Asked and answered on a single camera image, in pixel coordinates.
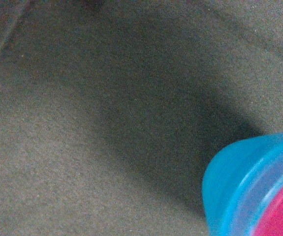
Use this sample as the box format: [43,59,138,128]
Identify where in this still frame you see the black tablecloth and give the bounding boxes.
[0,0,283,236]

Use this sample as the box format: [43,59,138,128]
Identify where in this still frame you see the blue plastic cup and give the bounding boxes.
[226,150,283,236]
[202,133,283,236]

